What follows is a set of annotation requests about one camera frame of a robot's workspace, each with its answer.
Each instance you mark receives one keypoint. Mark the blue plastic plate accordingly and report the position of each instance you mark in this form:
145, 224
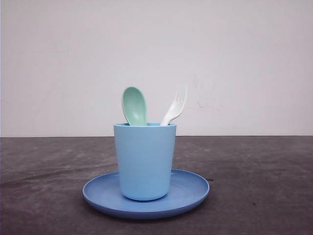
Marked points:
187, 191

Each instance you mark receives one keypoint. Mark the mint green plastic spoon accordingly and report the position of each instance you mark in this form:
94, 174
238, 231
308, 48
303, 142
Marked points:
134, 107

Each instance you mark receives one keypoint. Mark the light blue plastic cup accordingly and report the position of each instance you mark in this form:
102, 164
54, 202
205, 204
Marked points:
145, 157

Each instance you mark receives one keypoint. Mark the white plastic fork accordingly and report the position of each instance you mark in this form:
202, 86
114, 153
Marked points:
176, 107

